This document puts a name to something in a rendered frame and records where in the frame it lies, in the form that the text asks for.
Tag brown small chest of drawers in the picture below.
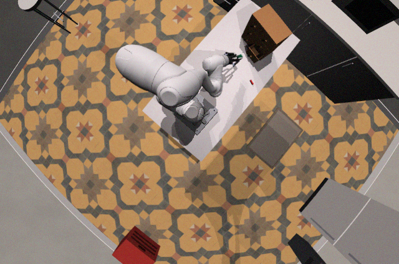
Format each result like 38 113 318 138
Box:
241 4 292 60

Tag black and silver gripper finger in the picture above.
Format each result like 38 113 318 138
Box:
224 52 240 58
232 57 242 67

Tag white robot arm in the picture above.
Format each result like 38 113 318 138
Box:
115 44 229 126

